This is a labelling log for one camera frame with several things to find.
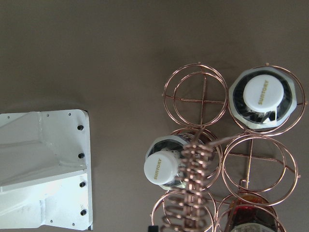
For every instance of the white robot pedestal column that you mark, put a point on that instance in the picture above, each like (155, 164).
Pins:
(45, 170)

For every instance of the tea bottle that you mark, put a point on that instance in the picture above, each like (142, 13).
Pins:
(163, 160)
(262, 97)
(245, 216)

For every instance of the tea bottle front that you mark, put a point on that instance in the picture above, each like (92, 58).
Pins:
(245, 216)

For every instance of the copper wire bottle basket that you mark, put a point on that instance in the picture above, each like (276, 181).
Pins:
(225, 159)

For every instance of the tea bottle rear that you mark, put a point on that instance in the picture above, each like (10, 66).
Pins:
(262, 97)

